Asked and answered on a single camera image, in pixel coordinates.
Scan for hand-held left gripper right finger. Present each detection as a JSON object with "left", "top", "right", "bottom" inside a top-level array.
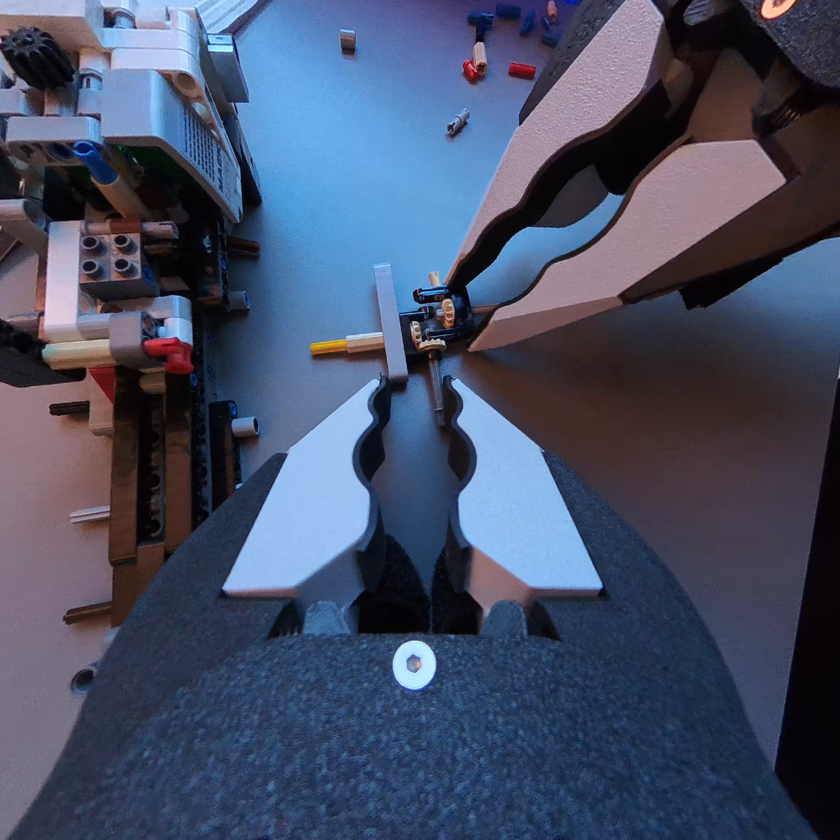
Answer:
[{"left": 443, "top": 375, "right": 605, "bottom": 601}]

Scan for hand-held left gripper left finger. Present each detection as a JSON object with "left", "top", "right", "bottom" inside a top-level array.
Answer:
[{"left": 222, "top": 375, "right": 393, "bottom": 601}]

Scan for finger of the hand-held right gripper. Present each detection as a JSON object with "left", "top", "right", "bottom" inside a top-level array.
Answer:
[
  {"left": 445, "top": 0, "right": 677, "bottom": 290},
  {"left": 467, "top": 138, "right": 790, "bottom": 353}
]

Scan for black lego frame assembly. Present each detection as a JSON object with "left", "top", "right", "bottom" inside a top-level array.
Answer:
[{"left": 412, "top": 269, "right": 500, "bottom": 355}]

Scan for grey lego beam assembly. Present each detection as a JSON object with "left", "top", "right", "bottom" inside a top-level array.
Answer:
[{"left": 310, "top": 262, "right": 454, "bottom": 427}]

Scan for scattered small lego pieces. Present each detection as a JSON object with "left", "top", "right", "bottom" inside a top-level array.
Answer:
[{"left": 446, "top": 0, "right": 572, "bottom": 137}]

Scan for lego truck model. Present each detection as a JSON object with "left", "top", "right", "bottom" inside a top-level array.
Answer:
[{"left": 0, "top": 0, "right": 263, "bottom": 694}]

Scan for open instruction booklet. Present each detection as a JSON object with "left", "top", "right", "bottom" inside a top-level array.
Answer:
[{"left": 193, "top": 0, "right": 271, "bottom": 35}]

